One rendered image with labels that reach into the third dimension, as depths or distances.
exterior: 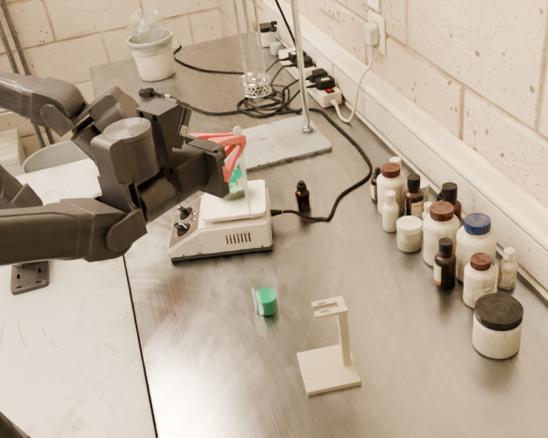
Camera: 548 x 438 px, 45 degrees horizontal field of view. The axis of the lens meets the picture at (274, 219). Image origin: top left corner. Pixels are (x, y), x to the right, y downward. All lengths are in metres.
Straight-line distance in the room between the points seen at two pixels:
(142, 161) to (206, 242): 0.47
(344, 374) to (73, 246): 0.45
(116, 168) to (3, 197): 0.53
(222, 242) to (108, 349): 0.29
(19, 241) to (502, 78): 0.80
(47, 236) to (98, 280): 0.55
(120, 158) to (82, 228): 0.09
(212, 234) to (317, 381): 0.38
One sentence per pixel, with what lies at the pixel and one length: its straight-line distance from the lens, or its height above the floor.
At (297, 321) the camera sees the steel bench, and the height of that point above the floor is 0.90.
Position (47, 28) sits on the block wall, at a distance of 3.53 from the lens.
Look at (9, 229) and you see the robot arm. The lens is 0.71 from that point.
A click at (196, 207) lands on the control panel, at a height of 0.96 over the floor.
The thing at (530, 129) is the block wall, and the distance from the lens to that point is 1.14.
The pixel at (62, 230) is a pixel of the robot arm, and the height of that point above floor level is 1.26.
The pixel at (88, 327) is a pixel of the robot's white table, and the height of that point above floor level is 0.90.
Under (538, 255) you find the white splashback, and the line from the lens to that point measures 1.11.
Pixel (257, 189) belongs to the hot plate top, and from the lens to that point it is 1.26.
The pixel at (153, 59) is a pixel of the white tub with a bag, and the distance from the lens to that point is 2.09.
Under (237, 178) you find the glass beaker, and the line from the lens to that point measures 1.21.
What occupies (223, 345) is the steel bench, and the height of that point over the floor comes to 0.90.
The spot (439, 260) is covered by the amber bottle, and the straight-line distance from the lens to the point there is 1.10.
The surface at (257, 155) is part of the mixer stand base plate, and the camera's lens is 1.55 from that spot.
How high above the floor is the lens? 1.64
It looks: 34 degrees down
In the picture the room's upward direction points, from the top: 9 degrees counter-clockwise
